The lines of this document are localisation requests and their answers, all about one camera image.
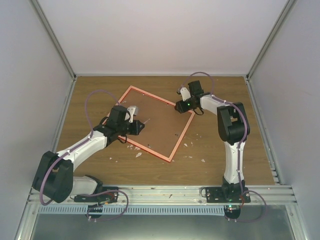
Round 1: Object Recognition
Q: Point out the red picture frame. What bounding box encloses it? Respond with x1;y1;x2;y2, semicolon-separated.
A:
106;85;196;164

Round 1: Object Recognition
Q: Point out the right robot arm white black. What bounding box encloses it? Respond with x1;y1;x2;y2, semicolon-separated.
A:
174;80;250;203

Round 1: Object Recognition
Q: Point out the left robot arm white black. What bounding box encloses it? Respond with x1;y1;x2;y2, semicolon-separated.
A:
32;105;145;206

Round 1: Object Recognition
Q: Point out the white debris pile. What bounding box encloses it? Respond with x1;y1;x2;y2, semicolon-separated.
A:
127;144;142;158

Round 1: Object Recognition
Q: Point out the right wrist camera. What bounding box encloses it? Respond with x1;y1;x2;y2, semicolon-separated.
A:
177;86;191;102

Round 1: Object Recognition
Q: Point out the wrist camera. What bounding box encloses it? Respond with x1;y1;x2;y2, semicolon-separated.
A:
177;86;191;102
125;105;139;123

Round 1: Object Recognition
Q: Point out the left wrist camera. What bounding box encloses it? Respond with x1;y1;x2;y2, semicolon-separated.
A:
125;105;139;123

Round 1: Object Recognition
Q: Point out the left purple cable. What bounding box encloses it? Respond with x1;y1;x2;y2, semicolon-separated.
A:
39;89;121;206

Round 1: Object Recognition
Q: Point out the purple cable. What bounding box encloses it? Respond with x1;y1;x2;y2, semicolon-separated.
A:
39;89;121;206
183;71;251;223

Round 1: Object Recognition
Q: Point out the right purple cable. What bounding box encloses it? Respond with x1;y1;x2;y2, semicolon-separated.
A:
183;71;251;223

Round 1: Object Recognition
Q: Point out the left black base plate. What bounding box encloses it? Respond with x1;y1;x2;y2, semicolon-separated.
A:
73;186;119;204

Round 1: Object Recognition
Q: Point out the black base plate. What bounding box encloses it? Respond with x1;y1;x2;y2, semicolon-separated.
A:
199;186;251;204
73;186;119;204

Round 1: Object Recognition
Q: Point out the grey slotted cable duct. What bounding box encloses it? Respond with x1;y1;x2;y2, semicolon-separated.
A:
38;204;225;216

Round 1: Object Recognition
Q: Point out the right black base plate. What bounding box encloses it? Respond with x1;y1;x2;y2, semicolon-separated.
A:
199;186;251;204

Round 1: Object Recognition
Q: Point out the aluminium rail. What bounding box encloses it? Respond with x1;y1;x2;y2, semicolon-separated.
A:
27;184;298;205

